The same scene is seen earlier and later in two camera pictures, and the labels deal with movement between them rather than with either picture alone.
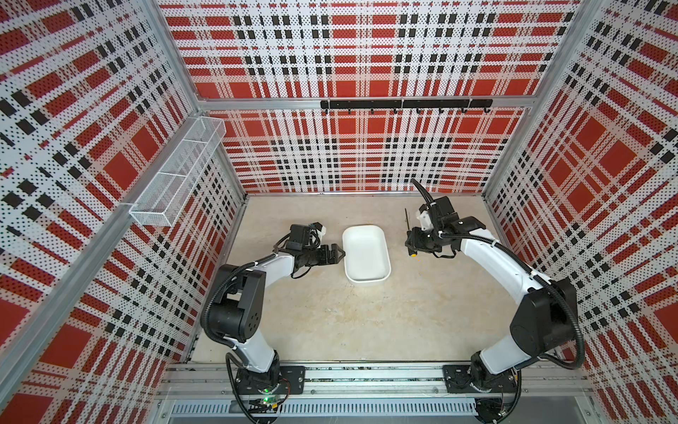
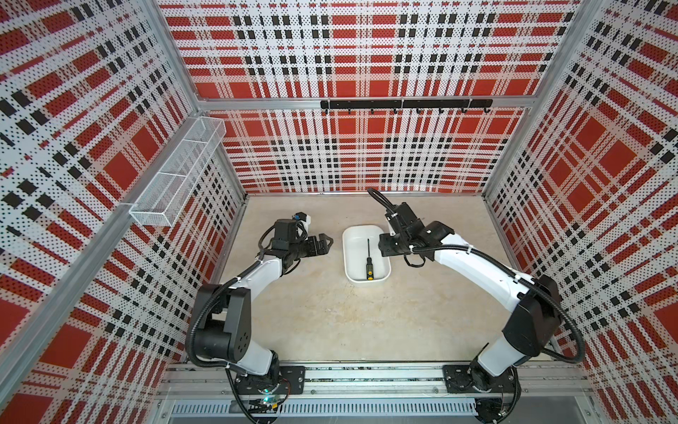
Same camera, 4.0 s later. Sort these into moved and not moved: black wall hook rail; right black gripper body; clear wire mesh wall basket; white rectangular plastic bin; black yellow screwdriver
Moved: black yellow screwdriver; right black gripper body
Not moved: clear wire mesh wall basket; white rectangular plastic bin; black wall hook rail
